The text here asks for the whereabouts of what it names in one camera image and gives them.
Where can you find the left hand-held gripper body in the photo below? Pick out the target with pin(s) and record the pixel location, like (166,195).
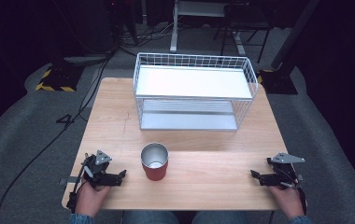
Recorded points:
(97,170)

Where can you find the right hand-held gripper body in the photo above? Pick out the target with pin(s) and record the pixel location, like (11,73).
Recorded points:
(283,169)

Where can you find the person's right hand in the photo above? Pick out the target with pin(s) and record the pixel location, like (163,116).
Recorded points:
(286,201)

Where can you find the person's left hand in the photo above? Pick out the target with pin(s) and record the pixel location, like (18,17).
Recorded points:
(90,199)

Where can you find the grey tape strip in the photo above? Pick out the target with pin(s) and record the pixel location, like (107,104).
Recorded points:
(68,180)

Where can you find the red cup with metal inside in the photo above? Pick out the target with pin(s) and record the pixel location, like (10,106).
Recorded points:
(154,161)

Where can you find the person's left leg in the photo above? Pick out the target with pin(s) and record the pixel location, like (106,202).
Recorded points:
(150,217)

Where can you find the black base with hazard stripes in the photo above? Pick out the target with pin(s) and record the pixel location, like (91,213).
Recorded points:
(278,82)
(59,79)

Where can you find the dark slanted stand pole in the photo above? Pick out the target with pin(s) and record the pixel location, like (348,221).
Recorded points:
(294,34)

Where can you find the black chair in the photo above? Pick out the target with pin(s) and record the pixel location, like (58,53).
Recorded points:
(244,23)

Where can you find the white desk frame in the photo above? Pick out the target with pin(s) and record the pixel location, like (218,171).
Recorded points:
(175,28)

